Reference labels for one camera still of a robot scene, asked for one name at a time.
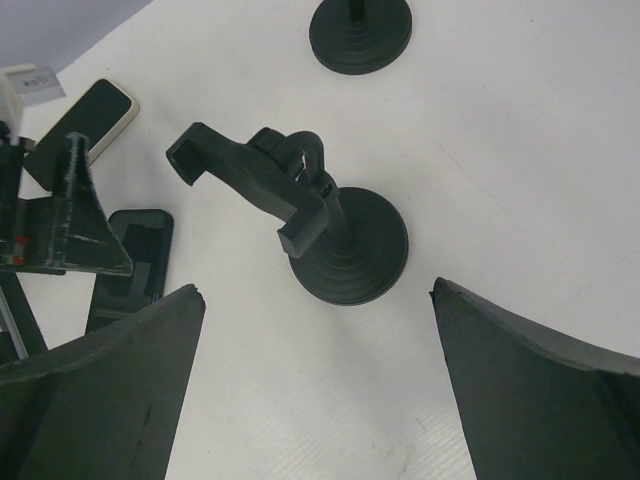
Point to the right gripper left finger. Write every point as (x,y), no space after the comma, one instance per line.
(105,405)

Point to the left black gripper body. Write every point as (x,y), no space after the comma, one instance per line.
(27,225)

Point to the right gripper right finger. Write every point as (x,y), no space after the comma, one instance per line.
(535,403)

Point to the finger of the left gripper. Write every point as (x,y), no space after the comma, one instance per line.
(83,239)

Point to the black phone cream case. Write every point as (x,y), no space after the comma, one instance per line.
(101,114)

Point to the black phone stand near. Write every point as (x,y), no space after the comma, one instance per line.
(346,246)

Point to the black phone stand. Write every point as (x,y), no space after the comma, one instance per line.
(346,246)
(360,37)

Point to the black phone stand far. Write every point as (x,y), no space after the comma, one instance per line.
(360,37)

